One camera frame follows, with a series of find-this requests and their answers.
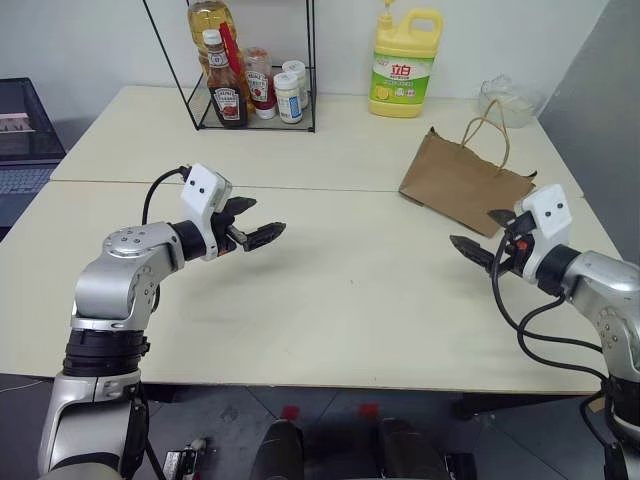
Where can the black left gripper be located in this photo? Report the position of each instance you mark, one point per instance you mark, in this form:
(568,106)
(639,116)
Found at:
(225,227)

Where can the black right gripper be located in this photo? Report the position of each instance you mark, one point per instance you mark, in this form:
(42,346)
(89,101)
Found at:
(517,245)

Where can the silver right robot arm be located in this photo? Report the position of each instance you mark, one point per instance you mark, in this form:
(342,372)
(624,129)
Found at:
(600,285)

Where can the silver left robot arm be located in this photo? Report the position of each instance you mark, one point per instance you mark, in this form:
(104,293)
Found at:
(115,285)

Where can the brown paper bag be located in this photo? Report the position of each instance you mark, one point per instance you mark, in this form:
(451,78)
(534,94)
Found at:
(465,185)

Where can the clear crumpled plastic bag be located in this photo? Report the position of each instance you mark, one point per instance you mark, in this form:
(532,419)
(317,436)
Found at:
(515,102)

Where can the glass ketchup bottle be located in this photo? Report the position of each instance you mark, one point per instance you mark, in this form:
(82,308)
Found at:
(227,100)

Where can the white-lidded seasoning jar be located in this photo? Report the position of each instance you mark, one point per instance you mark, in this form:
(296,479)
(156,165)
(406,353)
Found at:
(297,75)
(289,100)

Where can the red squeeze ketchup bottle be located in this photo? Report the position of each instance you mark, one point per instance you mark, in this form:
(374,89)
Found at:
(260,85)

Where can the black table foot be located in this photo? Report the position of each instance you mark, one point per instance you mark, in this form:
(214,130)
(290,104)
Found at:
(500,405)

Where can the yellow dish soap bottle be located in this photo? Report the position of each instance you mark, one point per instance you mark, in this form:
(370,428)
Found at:
(400,75)

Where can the cooking oil bottle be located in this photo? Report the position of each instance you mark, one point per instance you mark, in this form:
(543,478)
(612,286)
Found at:
(210,15)

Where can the dark rounded shape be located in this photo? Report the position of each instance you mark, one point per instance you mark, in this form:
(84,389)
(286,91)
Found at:
(280,450)

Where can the grey laptop keyboard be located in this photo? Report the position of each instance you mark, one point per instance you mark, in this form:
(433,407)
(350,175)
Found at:
(22,185)

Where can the small metal floor device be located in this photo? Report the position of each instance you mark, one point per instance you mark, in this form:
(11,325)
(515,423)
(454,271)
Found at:
(187,452)

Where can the black mesh basket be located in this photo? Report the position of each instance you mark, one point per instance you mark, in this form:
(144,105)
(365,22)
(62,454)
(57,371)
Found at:
(25,135)

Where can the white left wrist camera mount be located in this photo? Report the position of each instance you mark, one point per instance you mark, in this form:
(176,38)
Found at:
(202,192)

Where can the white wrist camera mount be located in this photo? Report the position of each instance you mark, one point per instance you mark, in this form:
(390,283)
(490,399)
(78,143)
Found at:
(547,220)
(202,192)

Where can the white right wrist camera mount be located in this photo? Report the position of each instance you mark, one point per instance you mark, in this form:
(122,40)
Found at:
(547,220)

